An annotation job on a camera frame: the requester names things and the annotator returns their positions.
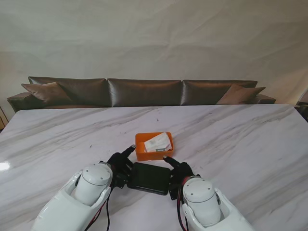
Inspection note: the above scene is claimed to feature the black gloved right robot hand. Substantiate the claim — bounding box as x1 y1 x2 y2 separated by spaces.
163 155 200 185

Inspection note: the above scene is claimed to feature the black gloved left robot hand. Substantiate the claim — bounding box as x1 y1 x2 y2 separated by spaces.
99 144 137 180

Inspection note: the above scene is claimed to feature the orange tissue box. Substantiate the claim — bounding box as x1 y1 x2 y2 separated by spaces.
134 131 174 162

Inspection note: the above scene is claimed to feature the black tissue box base lid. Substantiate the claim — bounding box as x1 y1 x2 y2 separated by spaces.
127 162 172 197

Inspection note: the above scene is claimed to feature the white tissue pack green label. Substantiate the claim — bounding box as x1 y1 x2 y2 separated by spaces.
143 131 172 153

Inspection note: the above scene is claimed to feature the brown leather sofa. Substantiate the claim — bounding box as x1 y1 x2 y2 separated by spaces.
6 76 277 113

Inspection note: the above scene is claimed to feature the brown leather sofa back cushion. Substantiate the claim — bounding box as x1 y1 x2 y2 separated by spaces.
28 76 108 106
182 79 258 106
107 78 183 107

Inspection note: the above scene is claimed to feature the brown throw pillow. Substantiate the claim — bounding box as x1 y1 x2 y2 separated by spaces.
216 84 266 105
21 81 73 104

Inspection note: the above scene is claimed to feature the wooden furniture piece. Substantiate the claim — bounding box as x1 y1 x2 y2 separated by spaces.
0 105 7 130

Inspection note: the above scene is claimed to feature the dark background object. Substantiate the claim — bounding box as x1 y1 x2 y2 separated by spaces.
295 101 308 121

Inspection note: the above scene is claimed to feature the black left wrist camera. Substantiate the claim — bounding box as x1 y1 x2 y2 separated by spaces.
112 174 128 190

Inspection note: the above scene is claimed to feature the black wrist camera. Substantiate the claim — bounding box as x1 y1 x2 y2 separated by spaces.
112 174 128 190
168 182 181 201

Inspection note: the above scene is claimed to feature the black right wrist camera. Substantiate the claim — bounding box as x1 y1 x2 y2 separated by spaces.
168 182 181 201

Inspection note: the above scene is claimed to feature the red black right arm cable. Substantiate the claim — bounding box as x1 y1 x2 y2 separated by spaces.
177 186 190 231

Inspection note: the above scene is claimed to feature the red black arm cable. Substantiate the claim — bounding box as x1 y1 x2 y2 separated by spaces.
177 186 190 231
83 190 113 231

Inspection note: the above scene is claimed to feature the red black left arm cable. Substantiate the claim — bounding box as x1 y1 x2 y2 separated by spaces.
83 190 113 231

